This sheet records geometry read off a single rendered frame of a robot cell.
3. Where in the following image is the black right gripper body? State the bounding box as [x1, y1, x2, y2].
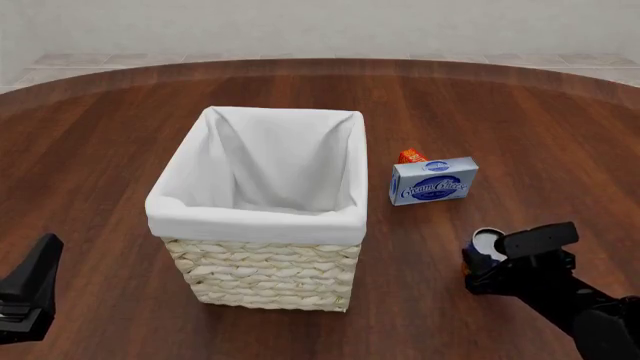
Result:
[461, 248, 532, 298]

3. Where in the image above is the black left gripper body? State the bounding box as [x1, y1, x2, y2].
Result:
[0, 297, 56, 344]

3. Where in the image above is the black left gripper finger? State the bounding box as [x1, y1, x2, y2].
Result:
[0, 232, 65, 306]

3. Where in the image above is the alphabet soup tin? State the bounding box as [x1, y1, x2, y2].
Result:
[461, 226, 507, 277]

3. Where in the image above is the woven basket with white liner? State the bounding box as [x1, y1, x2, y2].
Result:
[145, 105, 370, 313]

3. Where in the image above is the flat plate on black stalk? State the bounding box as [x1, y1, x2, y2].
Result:
[493, 221, 580, 269]

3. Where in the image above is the blue cream cheese box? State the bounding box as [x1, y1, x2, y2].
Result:
[389, 156, 480, 207]

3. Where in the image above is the orange red food box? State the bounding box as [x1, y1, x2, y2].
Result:
[397, 147, 429, 166]

